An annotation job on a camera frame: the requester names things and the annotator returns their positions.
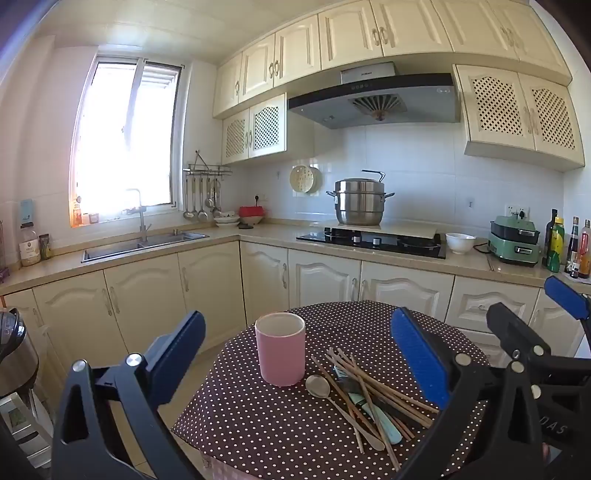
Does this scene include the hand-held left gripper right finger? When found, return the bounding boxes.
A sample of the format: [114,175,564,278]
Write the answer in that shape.
[390,307,541,480]

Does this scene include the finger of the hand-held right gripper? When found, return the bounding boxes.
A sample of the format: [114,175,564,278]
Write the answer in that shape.
[486,302,591,393]
[544,276,591,358]

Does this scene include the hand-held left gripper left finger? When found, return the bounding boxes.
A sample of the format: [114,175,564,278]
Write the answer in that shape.
[52,310,206,480]

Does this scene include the group of wooden chopsticks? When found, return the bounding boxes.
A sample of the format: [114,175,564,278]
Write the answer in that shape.
[310,347,439,472]

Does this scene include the pink cup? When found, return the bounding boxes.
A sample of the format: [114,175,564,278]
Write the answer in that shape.
[255,312,307,387]

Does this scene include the metal spoon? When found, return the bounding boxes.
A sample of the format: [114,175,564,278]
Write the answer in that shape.
[305,375,385,452]

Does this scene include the red sauce bottle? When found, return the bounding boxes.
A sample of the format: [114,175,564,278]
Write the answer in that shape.
[578,219,591,279]

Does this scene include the dark sauce bottle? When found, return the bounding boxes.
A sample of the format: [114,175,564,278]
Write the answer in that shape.
[564,216,581,277]

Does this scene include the yellow-green bottle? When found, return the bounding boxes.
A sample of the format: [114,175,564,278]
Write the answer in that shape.
[547,216,566,273]

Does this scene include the dark green oil bottle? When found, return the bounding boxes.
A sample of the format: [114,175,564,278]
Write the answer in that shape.
[545,209,559,266]

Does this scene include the green electric cooker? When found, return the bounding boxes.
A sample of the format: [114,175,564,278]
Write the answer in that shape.
[487,215,542,267]

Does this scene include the white bowl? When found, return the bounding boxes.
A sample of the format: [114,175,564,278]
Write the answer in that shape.
[445,233,476,256]

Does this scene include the steel double sink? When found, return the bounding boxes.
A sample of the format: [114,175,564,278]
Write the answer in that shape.
[81,231,211,264]

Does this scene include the steel faucet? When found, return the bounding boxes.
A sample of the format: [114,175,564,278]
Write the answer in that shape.
[124,188,152,244]

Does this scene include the beige board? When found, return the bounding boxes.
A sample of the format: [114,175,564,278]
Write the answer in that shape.
[323,220,437,240]

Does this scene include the black gas stove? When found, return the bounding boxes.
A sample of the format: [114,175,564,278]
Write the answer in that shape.
[296,227,448,260]

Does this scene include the steel steamer pot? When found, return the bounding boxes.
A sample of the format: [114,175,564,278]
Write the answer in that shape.
[326,170,395,227]

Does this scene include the steel electric cooker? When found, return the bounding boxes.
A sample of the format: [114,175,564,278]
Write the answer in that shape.
[0,307,40,398]

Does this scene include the jar with beige contents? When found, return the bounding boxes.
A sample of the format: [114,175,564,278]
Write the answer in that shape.
[19,222,42,267]

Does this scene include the large cream lattice cabinet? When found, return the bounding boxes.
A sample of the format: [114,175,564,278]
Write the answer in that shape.
[452,64,586,172]

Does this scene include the round cream perforated plate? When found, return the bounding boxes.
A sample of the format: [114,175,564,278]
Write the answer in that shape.
[289,165,320,195]

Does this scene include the kitchen window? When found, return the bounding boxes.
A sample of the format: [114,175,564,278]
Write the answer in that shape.
[69,54,185,227]

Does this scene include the small cream lattice cabinet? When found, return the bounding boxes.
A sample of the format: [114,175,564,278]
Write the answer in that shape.
[222,93,288,164]

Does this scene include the black range hood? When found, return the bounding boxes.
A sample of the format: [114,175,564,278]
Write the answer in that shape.
[287,62,461,130]

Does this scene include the wall utensil rack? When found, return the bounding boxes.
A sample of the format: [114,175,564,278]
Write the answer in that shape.
[183,150,234,178]

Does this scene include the cream upper wall cabinets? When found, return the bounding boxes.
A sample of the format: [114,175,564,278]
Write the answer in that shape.
[212,0,573,120]

